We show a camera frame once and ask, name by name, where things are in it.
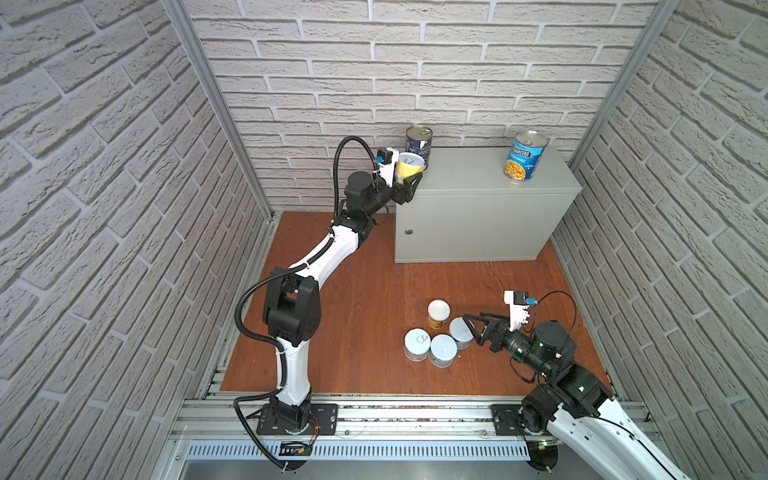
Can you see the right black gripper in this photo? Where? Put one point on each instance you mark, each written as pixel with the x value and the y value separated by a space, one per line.
pixel 500 332

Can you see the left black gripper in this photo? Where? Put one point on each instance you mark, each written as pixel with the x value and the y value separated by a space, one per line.
pixel 398 188

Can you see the yellow label pull-tab can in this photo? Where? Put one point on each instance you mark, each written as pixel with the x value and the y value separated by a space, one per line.
pixel 408 165

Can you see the white lid orange can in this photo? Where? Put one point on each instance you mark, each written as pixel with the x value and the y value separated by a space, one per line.
pixel 438 314

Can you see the dark purple label can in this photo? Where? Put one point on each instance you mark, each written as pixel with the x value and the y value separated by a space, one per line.
pixel 419 141

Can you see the blue label soup can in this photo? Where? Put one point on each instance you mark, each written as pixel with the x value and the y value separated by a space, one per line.
pixel 525 153

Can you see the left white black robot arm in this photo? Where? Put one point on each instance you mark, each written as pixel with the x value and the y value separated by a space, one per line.
pixel 292 309

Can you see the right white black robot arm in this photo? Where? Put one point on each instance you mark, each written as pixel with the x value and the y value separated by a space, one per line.
pixel 571 404

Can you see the silver top can right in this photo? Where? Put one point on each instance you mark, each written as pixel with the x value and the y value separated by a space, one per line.
pixel 461 333

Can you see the silver can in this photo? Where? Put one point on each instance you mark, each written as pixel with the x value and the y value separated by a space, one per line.
pixel 461 333
pixel 443 351

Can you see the silver top centre can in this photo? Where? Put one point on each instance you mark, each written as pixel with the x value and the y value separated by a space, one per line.
pixel 443 351

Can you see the white lid purple can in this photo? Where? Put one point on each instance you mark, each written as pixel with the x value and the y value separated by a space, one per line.
pixel 417 344

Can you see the grey metal cabinet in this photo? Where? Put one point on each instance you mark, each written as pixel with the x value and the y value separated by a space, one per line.
pixel 465 209

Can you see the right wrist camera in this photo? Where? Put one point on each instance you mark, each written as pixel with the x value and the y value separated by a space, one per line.
pixel 519 303

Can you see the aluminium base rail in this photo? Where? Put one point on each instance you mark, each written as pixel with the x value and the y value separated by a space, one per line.
pixel 359 417

